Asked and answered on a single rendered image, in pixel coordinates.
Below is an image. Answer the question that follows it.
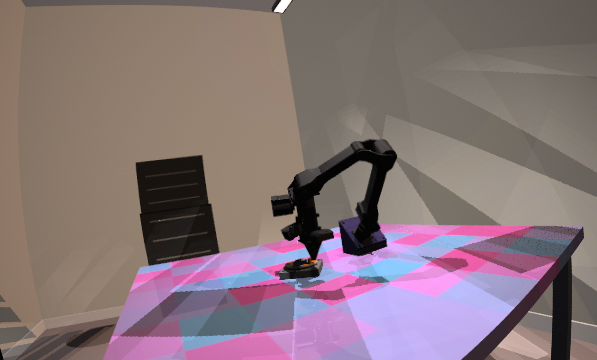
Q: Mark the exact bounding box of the orange round plate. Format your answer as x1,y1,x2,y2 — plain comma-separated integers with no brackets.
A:
284,258,317,269

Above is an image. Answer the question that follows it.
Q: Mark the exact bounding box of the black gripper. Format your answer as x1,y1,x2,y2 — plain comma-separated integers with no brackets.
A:
295,210,334,260

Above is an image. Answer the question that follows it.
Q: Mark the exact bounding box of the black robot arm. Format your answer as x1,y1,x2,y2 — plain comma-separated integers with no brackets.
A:
271,139,397,243

